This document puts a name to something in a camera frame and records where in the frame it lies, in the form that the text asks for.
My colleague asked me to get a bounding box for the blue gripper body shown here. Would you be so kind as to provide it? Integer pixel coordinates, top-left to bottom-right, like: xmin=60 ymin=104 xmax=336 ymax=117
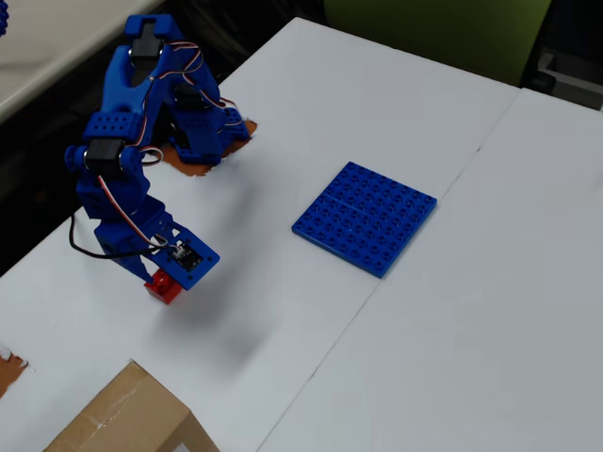
xmin=77 ymin=164 xmax=174 ymax=261

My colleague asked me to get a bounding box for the green chair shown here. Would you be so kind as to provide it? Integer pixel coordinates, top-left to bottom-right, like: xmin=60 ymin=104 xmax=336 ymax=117
xmin=322 ymin=0 xmax=552 ymax=89

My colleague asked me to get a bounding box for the grey metal frame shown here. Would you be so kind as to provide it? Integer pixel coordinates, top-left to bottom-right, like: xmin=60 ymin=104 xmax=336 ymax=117
xmin=536 ymin=46 xmax=603 ymax=112

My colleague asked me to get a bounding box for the blue camera mount with board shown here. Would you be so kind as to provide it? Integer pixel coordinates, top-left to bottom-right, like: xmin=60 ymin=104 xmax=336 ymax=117
xmin=150 ymin=206 xmax=221 ymax=292

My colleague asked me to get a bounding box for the white desk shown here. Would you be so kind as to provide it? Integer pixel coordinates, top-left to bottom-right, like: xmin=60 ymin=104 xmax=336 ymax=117
xmin=0 ymin=0 xmax=166 ymax=123

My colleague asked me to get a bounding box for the red white servo wire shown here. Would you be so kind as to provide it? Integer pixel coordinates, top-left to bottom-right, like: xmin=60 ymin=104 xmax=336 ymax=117
xmin=136 ymin=40 xmax=204 ymax=166
xmin=96 ymin=174 xmax=170 ymax=247

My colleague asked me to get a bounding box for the brown cardboard box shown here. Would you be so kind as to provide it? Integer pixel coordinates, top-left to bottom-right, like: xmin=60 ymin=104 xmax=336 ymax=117
xmin=41 ymin=360 xmax=220 ymax=452

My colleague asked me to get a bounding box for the white foam board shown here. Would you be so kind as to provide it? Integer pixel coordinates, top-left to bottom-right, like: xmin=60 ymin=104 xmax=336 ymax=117
xmin=258 ymin=87 xmax=603 ymax=452
xmin=0 ymin=17 xmax=522 ymax=452

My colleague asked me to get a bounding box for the red 2x2 block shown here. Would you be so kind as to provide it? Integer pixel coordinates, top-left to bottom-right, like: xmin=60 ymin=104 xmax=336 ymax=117
xmin=144 ymin=268 xmax=184 ymax=306

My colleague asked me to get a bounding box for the black cable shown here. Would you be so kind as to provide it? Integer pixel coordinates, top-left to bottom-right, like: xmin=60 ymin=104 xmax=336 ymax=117
xmin=69 ymin=214 xmax=169 ymax=260

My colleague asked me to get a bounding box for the blue 8x8 studded plate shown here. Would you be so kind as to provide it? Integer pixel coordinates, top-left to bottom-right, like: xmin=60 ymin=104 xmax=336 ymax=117
xmin=290 ymin=161 xmax=438 ymax=280

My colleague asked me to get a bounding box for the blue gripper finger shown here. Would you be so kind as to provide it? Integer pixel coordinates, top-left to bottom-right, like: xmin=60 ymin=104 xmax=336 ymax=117
xmin=115 ymin=252 xmax=160 ymax=285

